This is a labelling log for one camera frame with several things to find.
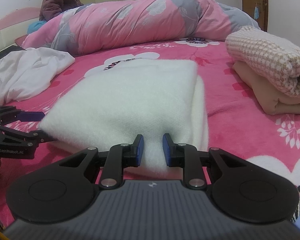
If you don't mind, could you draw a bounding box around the white fluffy sweater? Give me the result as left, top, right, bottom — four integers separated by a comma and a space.
39, 59, 209, 178

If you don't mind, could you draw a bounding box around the white thin garment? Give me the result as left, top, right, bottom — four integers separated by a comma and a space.
0, 48, 75, 106

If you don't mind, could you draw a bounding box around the pink floral bed blanket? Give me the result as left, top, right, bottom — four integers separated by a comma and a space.
0, 36, 300, 230

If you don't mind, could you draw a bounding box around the pink white headboard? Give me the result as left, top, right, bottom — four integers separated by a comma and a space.
0, 7, 40, 51

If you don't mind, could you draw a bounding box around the teal cloth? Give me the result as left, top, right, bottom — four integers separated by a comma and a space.
27, 21, 47, 35

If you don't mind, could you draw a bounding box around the peach folded garment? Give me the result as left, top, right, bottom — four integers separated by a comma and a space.
232, 61, 300, 115

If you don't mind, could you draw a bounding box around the pink checked folded sweater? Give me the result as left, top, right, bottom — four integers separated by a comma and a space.
225, 26, 300, 98

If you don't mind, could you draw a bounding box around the pink grey floral duvet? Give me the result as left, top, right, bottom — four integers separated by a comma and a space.
22, 0, 258, 56

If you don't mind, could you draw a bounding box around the brown wooden door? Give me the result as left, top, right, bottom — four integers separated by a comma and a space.
242, 0, 268, 31

